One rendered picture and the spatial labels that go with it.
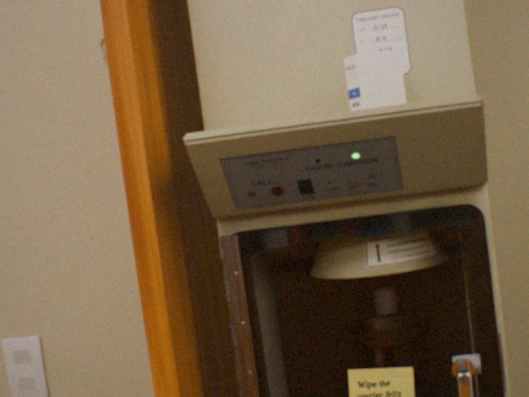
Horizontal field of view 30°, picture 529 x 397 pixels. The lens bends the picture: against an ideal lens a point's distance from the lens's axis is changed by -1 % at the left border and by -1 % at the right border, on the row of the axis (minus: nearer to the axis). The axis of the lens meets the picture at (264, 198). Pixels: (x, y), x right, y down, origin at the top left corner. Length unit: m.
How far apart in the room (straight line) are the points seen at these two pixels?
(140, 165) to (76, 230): 0.60
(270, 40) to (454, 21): 0.21
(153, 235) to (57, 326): 0.64
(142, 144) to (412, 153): 0.30
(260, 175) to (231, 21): 0.20
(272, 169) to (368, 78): 0.14
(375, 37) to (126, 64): 0.29
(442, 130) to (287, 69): 0.21
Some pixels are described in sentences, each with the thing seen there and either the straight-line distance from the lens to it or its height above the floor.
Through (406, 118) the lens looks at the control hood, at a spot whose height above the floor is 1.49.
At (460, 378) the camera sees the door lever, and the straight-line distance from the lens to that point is 1.15.
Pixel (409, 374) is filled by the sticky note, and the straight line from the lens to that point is 1.20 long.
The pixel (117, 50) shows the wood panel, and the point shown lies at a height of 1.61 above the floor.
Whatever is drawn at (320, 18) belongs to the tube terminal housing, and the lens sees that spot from 1.19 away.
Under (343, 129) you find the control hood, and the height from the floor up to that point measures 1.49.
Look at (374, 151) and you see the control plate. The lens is 1.10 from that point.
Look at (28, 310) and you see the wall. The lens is 1.76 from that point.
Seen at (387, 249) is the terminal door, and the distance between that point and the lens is 1.17.
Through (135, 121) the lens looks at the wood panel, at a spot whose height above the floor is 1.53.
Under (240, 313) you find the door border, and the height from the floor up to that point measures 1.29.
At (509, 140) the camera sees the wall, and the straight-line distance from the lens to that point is 1.61.
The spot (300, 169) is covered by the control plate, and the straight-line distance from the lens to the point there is 1.11.
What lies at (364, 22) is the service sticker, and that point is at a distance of 1.18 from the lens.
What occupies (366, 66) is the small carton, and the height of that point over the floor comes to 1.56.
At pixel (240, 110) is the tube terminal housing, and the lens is 1.19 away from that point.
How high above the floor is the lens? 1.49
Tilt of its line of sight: 3 degrees down
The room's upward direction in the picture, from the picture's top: 8 degrees counter-clockwise
